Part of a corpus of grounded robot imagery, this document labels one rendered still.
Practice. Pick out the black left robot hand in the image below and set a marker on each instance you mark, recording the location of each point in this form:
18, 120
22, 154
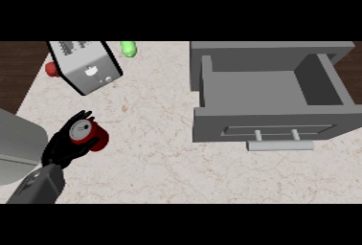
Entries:
59, 147

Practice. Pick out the red can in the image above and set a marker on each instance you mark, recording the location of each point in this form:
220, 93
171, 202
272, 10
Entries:
89, 134

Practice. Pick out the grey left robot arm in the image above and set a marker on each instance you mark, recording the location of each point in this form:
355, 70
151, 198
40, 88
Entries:
40, 185

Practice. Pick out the grey open drawer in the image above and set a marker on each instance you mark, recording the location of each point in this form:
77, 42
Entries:
273, 105

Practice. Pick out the red round object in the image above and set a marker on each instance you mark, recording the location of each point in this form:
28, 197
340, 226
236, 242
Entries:
52, 69

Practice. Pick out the silver toaster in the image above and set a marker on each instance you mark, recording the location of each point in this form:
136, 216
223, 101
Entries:
86, 65

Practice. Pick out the green vegetable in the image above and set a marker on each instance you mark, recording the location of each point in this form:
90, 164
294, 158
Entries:
127, 48

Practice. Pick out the grey cabinet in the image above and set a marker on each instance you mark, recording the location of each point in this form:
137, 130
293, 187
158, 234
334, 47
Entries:
263, 55

